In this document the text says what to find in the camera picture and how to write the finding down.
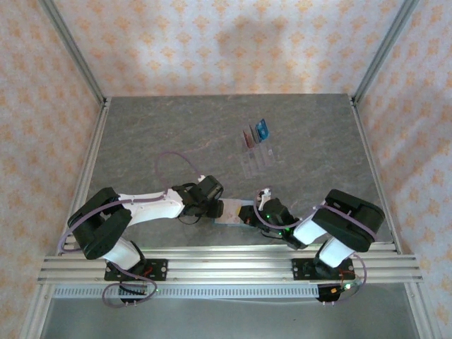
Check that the aluminium side rail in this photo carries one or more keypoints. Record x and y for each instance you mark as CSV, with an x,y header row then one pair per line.
x,y
367,141
93,141

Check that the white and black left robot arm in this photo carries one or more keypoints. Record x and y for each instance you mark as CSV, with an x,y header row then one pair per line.
x,y
152,208

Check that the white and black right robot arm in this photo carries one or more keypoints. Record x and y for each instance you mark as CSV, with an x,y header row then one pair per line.
x,y
353,219

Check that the red VIP card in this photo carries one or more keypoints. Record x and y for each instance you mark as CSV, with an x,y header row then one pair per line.
x,y
248,139

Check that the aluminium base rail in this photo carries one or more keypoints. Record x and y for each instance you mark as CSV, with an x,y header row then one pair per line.
x,y
229,272

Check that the teal card holder wallet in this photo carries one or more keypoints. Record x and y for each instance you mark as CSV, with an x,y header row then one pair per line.
x,y
227,223

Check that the aluminium frame post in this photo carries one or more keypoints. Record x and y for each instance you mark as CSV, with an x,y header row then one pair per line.
x,y
386,46
73,46

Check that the blue credit card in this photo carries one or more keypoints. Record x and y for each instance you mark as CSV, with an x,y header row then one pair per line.
x,y
263,131

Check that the pink white card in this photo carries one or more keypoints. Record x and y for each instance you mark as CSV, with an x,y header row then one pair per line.
x,y
231,210

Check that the clear acrylic card stand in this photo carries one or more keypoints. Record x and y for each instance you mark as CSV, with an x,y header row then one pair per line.
x,y
259,160

